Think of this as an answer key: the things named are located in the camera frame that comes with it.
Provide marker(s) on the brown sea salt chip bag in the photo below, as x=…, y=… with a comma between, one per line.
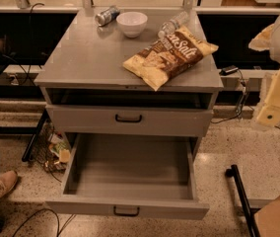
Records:
x=169, y=56

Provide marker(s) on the grey drawer cabinet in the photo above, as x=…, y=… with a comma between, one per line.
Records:
x=86, y=69

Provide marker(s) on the open grey middle drawer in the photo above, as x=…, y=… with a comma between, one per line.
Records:
x=132, y=176

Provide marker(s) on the closed grey upper drawer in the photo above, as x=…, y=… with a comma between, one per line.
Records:
x=140, y=121

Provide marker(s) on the black power adapter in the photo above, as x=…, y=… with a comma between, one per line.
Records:
x=228, y=70

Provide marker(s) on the clear plastic water bottle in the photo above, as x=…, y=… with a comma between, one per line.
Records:
x=173, y=24

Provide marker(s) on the white bowl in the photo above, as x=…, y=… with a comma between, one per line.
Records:
x=132, y=24

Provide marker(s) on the black metal stand leg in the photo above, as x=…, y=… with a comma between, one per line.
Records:
x=233, y=172

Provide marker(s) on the silver soda can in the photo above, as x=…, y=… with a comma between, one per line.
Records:
x=105, y=17

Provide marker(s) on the tan shoe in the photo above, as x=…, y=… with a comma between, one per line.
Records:
x=0, y=187

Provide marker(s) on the black wire basket with trash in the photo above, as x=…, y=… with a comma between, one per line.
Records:
x=50, y=150

